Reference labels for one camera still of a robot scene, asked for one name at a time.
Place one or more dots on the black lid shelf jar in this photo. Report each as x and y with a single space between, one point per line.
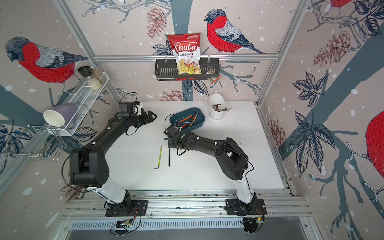
87 73

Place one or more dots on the clear glass shelf jar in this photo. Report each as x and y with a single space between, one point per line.
98 73

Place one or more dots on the teal plastic storage box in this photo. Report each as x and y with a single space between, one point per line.
199 122

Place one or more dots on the white wire wall shelf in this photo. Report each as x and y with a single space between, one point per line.
82 98

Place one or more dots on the white utensil holder cup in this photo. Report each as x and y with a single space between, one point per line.
217 104

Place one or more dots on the orange hex key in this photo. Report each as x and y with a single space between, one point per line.
186 119

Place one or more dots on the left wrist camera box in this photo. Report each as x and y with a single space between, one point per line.
130 109

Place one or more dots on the purple white cup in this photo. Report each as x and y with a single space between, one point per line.
61 115

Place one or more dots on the wire cup stand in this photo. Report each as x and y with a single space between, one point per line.
36 143

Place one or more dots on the black wire wall basket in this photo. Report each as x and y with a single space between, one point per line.
171 70

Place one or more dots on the green hex key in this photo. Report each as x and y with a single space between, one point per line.
160 157

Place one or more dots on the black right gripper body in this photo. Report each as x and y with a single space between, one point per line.
171 145

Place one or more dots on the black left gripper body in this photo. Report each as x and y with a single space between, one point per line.
142 119

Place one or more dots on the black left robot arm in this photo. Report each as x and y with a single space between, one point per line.
88 165

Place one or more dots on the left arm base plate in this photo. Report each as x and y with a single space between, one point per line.
134 208

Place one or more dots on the black short-bend hex key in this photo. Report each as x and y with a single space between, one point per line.
169 151

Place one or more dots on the Chuba cassava chips bag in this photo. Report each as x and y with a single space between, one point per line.
186 49

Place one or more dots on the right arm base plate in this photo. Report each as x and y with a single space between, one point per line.
238 208

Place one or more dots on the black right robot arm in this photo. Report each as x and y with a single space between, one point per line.
232 160

